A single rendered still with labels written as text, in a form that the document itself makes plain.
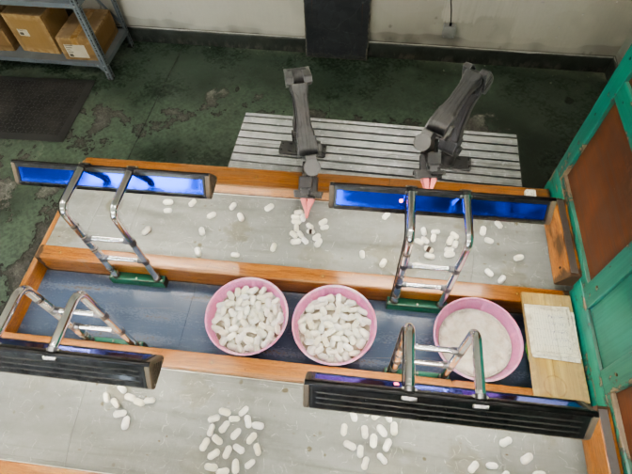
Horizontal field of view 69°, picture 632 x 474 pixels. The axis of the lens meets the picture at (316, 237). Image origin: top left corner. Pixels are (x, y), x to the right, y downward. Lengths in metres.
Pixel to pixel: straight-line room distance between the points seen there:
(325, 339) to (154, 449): 0.58
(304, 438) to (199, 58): 2.94
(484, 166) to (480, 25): 1.64
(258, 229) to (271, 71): 1.98
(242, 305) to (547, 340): 0.95
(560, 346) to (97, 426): 1.38
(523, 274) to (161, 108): 2.55
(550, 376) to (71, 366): 1.27
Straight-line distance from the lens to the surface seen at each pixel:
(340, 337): 1.49
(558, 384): 1.54
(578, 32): 3.67
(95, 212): 1.94
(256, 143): 2.06
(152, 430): 1.51
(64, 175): 1.60
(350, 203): 1.33
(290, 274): 1.56
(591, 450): 1.48
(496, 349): 1.56
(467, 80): 1.70
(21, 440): 1.67
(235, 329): 1.53
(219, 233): 1.71
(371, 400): 1.08
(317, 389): 1.07
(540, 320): 1.60
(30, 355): 1.29
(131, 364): 1.16
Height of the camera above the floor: 2.13
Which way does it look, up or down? 57 degrees down
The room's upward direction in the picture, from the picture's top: 4 degrees counter-clockwise
